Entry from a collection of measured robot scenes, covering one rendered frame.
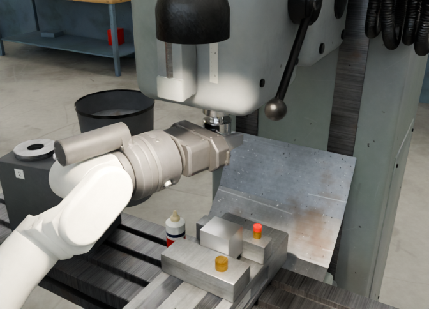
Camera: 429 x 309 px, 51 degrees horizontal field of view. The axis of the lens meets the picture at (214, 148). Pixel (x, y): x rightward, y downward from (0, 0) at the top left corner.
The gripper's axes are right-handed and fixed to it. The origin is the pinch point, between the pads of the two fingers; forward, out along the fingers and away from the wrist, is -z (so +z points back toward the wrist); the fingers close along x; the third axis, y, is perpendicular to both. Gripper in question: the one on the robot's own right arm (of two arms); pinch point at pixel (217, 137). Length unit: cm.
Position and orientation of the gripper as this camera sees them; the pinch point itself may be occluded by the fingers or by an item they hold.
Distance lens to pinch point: 74.7
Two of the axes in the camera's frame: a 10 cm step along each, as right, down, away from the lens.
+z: -7.3, 2.8, -6.2
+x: -6.8, -3.1, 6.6
